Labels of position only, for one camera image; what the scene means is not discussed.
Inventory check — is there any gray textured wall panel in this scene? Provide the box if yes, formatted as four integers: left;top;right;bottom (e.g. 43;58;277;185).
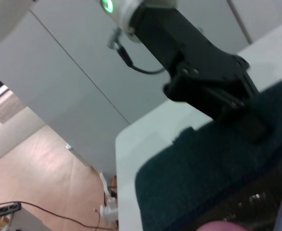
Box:
0;96;27;123

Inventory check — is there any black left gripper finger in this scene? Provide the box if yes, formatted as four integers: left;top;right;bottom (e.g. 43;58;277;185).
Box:
238;71;261;99

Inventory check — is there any dark teal insulated bag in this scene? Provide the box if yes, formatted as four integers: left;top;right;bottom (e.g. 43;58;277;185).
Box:
134;74;282;231

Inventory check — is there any left arm gripper cable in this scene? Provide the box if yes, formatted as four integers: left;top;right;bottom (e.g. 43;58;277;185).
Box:
107;27;167;75

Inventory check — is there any black power strip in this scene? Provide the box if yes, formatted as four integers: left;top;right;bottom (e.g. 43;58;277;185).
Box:
0;201;23;217

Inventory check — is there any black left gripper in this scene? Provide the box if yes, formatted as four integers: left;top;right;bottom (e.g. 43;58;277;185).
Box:
128;6;274;144

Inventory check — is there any dark floor cable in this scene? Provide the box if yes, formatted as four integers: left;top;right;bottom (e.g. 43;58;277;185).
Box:
0;201;119;230

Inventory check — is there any pink peach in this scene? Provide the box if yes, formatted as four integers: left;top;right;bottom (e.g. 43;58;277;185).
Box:
198;221;249;231

